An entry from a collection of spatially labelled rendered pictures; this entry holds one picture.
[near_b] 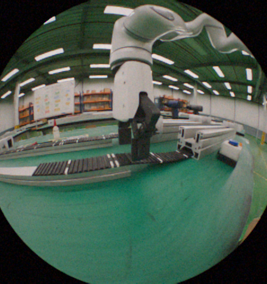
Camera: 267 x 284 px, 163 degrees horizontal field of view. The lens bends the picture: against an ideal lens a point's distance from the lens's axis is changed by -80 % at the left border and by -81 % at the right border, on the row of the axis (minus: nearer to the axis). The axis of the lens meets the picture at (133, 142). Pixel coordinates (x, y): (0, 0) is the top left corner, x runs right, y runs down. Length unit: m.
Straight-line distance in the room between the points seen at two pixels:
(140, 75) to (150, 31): 0.09
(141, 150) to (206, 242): 0.18
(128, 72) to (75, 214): 0.22
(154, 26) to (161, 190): 0.27
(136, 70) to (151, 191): 0.20
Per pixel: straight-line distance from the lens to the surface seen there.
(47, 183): 0.24
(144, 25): 0.18
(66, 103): 3.13
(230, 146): 0.35
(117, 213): 0.15
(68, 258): 0.15
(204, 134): 0.30
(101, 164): 0.19
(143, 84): 0.15
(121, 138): 0.23
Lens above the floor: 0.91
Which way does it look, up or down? 19 degrees down
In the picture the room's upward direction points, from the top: straight up
